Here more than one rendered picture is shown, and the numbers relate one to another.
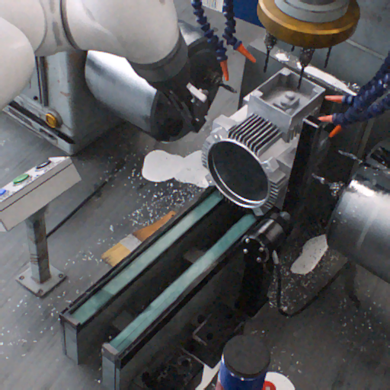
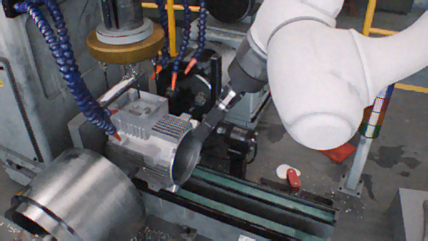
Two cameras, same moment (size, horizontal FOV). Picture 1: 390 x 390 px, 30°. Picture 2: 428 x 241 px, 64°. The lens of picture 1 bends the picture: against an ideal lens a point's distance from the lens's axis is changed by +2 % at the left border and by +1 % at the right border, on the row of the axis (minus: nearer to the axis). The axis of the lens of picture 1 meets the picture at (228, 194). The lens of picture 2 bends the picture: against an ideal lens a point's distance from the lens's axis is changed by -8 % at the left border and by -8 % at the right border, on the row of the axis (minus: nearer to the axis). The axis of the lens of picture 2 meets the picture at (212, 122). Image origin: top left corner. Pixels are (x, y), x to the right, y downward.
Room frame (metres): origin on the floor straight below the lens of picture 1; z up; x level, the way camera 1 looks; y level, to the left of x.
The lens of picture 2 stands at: (1.00, 0.71, 1.67)
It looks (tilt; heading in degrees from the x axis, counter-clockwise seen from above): 37 degrees down; 266
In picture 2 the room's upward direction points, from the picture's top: straight up
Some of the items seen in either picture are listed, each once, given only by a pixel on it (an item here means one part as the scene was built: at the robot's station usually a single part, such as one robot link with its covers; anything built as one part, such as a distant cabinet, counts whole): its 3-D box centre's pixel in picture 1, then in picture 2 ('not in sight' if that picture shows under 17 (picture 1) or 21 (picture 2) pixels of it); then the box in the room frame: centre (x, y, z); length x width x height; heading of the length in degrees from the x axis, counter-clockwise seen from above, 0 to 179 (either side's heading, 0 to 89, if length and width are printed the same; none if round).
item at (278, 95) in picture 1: (285, 106); (139, 114); (1.13, -0.08, 1.11); 0.12 x 0.11 x 0.07; 149
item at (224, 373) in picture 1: (244, 367); (383, 84); (0.48, -0.06, 1.19); 0.06 x 0.06 x 0.04
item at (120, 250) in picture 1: (143, 238); not in sight; (0.98, 0.17, 0.80); 0.21 x 0.05 x 0.01; 145
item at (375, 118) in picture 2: not in sight; (374, 112); (0.48, -0.06, 1.10); 0.06 x 0.06 x 0.04
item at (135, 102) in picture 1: (139, 63); (62, 233); (1.28, 0.24, 1.04); 0.37 x 0.25 x 0.25; 60
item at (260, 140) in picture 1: (266, 150); (155, 146); (1.09, -0.06, 1.01); 0.20 x 0.19 x 0.19; 149
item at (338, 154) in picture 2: not in sight; (331, 145); (0.48, -0.26, 0.80); 0.15 x 0.12 x 0.01; 126
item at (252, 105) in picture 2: not in sight; (236, 61); (0.80, -0.58, 0.99); 0.35 x 0.31 x 0.37; 60
